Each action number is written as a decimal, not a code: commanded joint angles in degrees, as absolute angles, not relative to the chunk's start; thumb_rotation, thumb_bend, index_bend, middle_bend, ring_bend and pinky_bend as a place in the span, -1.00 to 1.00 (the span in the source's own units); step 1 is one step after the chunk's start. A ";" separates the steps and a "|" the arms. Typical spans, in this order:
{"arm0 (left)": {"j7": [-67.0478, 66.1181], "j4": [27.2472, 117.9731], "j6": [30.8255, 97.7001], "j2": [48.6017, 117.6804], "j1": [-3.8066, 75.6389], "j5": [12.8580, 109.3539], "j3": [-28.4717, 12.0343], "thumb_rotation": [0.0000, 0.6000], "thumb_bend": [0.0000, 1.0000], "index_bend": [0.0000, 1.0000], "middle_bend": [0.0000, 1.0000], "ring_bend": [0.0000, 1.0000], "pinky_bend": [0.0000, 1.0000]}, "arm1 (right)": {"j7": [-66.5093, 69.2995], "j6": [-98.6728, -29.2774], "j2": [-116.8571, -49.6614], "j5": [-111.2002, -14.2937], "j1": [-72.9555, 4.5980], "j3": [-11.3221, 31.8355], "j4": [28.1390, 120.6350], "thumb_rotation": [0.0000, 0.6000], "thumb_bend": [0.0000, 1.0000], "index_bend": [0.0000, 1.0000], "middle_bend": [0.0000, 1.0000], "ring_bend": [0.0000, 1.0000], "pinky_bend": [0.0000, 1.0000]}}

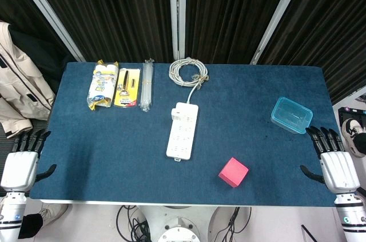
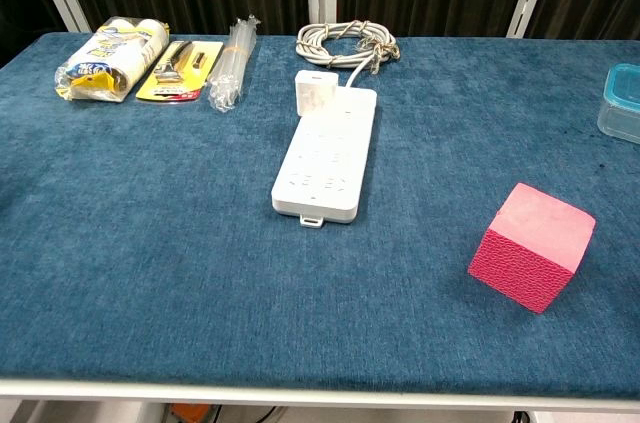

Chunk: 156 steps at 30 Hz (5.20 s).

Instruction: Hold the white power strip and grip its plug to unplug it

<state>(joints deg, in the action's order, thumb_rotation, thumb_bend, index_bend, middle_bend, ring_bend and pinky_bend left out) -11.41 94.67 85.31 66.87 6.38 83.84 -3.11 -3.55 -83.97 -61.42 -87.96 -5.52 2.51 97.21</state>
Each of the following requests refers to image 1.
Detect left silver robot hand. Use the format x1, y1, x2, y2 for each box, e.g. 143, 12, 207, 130
0, 129, 57, 193

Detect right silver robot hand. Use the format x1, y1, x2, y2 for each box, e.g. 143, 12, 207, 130
299, 126, 361, 196

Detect white power strip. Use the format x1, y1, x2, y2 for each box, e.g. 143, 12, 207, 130
166, 102, 200, 162

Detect white plug adapter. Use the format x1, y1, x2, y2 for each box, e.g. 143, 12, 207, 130
170, 107, 184, 121

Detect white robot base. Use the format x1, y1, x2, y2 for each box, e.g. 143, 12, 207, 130
137, 205, 238, 242

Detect white and black sneaker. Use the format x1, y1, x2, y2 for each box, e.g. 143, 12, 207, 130
341, 118, 366, 158

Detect beige shoe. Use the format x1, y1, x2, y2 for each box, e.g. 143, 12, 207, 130
38, 203, 69, 227

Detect blue transparent plastic container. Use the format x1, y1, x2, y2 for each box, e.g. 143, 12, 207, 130
270, 96, 314, 134

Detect beige jacket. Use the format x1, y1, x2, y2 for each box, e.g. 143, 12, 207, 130
0, 21, 57, 140

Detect blue table mat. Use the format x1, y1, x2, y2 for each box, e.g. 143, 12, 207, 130
29, 62, 352, 207

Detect pink cube box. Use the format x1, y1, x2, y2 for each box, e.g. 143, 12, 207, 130
218, 157, 249, 188

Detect lint roller refill pack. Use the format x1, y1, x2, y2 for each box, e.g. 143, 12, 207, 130
86, 59, 120, 111

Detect yellow razor blister pack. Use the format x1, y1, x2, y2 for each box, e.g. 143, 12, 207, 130
113, 67, 141, 109

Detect black floor cables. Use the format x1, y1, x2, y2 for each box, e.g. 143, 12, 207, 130
116, 205, 252, 242

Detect clear bag of cable ties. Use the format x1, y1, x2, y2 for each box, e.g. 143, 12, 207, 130
138, 58, 156, 113

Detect aluminium partition post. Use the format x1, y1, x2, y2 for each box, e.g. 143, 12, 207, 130
249, 0, 304, 65
9, 0, 86, 63
168, 0, 188, 61

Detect coiled grey power cable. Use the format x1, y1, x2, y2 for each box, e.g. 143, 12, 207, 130
168, 57, 210, 104

